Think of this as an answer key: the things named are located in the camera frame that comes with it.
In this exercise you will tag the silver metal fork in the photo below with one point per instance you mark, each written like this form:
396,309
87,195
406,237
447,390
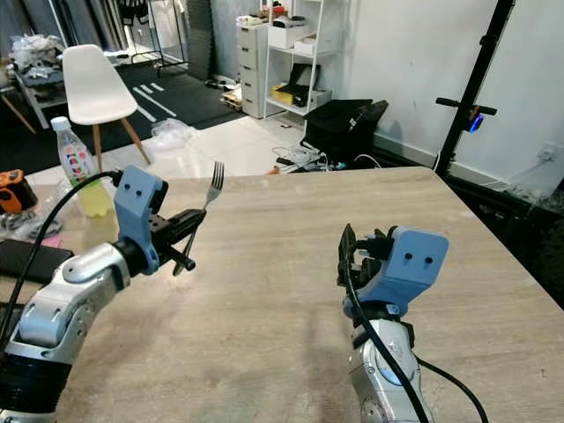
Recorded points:
216,176

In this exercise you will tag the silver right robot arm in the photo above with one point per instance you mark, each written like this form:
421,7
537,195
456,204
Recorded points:
383,370

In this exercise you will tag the crumpled clear plastic bag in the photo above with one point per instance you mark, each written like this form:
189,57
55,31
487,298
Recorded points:
172,132

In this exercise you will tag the yellow drink plastic bottle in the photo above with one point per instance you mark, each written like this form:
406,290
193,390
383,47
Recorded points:
77,163

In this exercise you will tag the black hard case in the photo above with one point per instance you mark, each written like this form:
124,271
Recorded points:
344,128

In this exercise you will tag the flat black tablet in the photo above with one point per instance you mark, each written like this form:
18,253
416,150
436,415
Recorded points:
26,260

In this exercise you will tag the orange and black device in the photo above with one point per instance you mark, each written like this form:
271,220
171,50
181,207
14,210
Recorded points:
9,189

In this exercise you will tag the small blue-lit device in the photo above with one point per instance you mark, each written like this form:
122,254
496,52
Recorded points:
477,121

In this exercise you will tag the yellow box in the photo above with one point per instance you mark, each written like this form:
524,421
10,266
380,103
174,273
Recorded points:
284,92

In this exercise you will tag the white drawer cabinet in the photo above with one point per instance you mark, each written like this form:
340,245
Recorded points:
251,66

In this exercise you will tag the white shell chair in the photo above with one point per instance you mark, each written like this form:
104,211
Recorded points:
92,79

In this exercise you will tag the white open shelf unit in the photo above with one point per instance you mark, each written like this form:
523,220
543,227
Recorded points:
295,57

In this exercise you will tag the black clothes rack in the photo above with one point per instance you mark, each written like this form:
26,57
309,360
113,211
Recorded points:
150,26

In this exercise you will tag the black metal stand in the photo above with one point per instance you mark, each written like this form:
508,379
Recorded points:
480,70

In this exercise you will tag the white storage box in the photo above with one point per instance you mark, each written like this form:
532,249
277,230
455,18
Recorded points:
289,31

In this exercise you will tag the cluttered small table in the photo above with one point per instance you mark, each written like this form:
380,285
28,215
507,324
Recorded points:
40,57

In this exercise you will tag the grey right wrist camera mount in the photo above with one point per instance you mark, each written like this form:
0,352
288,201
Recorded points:
414,260

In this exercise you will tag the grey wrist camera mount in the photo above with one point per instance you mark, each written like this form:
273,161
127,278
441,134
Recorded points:
414,260
141,189

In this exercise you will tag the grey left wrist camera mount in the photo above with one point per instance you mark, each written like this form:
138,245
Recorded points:
141,189

